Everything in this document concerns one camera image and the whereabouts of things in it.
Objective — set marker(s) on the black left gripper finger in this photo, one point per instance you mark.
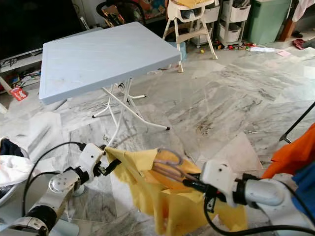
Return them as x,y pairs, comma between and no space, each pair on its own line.
111,167

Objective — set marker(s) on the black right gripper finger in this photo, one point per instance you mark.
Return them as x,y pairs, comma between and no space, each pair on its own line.
189,185

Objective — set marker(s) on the pink plastic clothes hanger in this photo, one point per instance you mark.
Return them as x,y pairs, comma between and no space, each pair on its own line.
170,172

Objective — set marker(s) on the yellow shirt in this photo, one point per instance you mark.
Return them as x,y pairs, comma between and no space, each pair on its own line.
147,196

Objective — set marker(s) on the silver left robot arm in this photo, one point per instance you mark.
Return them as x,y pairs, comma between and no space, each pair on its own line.
61,184

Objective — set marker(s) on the white garment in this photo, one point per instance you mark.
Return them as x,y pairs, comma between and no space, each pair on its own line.
17,172

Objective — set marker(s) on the grey laundry basket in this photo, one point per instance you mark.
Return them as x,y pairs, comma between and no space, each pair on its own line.
12,194

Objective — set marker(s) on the dark navy garment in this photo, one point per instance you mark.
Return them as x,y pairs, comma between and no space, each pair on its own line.
11,147

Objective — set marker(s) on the orange shirt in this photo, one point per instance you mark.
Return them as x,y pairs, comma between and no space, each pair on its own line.
293,152

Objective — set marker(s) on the light blue folding table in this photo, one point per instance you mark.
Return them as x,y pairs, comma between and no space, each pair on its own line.
108,59

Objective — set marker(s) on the red printed box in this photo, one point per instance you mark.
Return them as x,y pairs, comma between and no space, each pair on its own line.
18,94

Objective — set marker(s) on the white low tv cabinet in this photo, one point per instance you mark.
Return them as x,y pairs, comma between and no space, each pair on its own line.
24,66

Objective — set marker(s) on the white baby high chair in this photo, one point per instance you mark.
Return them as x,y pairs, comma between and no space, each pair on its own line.
192,37

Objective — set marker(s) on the white paper sheet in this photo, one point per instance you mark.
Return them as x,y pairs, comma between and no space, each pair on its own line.
262,49

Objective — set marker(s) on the black television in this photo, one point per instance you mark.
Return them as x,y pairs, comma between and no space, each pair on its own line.
34,24

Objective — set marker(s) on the white drawer storage cart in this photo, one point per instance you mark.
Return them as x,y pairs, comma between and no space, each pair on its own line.
232,29

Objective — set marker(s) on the green laundry hamper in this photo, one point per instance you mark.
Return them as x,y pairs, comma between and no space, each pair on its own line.
268,22

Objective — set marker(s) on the yellow seat cushion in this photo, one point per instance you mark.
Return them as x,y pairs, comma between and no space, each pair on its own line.
193,3

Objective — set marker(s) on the pink hanging clothes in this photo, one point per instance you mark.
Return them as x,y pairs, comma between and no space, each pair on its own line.
304,10

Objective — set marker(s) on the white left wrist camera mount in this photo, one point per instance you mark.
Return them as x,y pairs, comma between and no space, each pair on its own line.
91,156

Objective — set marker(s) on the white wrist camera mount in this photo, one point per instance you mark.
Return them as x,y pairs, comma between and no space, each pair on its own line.
216,177
91,156

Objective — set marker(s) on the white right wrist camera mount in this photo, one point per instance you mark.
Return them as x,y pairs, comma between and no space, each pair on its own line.
216,177

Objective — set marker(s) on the black metal frame chair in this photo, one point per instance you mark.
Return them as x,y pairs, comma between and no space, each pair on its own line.
106,10

